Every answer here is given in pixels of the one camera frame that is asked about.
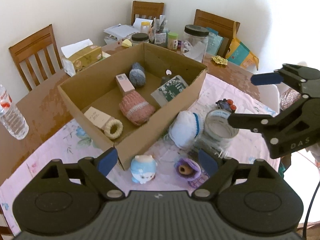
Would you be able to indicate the wooden slatted chair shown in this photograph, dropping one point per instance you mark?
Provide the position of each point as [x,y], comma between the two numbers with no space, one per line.
[147,8]
[32,52]
[215,21]

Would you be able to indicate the purple knit piece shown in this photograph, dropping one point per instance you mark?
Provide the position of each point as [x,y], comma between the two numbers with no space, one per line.
[197,177]

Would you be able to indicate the brown cardboard box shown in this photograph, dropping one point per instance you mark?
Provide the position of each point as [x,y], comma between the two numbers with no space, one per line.
[100,80]

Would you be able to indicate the yellow sticky notes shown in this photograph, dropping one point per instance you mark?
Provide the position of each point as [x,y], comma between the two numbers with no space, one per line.
[127,43]

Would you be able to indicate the blue white plush toy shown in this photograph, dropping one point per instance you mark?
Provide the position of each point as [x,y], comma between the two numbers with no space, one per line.
[143,168]

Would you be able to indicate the gold metal trivet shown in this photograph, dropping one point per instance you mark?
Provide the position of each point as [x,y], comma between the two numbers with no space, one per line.
[219,60]

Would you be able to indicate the yellow lid bottle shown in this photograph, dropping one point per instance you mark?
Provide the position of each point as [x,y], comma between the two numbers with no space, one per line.
[145,27]

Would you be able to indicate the wooden desktop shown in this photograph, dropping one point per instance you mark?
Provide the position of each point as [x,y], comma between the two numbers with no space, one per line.
[45,97]

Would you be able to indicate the pink floral tablecloth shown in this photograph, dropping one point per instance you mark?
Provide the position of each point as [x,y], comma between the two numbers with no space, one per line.
[50,150]

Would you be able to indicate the green lid container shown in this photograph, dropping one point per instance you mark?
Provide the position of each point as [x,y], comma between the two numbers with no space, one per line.
[172,41]

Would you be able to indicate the black cube toy red wheels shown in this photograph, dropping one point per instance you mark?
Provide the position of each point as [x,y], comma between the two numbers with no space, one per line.
[225,105]

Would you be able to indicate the blue knit hat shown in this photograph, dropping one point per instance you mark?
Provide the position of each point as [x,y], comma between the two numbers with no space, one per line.
[137,76]

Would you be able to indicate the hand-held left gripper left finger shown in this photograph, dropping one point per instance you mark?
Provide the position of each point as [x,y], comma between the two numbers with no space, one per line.
[107,161]

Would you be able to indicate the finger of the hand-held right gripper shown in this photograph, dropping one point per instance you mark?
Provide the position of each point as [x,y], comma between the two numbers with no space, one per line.
[266,78]
[247,121]

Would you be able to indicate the white cloth blue trim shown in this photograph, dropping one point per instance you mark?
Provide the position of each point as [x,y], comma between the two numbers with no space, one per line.
[183,127]

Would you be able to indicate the yellow tissue box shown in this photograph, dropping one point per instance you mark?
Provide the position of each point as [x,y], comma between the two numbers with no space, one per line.
[82,57]

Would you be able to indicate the white packet green label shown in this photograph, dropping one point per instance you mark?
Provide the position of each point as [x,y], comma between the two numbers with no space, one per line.
[170,90]

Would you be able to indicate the large clear jar black lid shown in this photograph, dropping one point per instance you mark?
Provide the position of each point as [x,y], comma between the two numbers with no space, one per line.
[196,45]

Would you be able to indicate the white printed carton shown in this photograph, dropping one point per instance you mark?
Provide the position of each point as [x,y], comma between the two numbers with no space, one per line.
[96,117]

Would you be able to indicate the teal packet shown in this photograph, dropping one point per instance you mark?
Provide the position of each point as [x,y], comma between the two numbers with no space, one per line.
[215,41]

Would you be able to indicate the clear plastic water bottle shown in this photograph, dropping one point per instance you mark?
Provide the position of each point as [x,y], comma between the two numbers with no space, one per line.
[13,120]

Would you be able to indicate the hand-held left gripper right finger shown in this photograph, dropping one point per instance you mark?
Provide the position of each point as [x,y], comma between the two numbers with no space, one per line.
[208,162]

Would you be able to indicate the yellow teal bag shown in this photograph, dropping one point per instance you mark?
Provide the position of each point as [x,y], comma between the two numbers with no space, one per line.
[241,52]

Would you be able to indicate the pink knit hat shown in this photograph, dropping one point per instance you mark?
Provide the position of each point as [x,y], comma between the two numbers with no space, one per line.
[136,107]

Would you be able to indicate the pink carton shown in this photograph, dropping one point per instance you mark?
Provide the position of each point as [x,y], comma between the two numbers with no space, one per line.
[125,82]

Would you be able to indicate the small jar black lid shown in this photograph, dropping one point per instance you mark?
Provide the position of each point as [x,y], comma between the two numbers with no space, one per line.
[140,39]

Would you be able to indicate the clear tape roll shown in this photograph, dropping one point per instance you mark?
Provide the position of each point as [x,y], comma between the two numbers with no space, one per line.
[220,130]

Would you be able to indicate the clear pen holder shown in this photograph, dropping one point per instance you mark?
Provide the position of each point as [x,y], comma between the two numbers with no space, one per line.
[160,33]

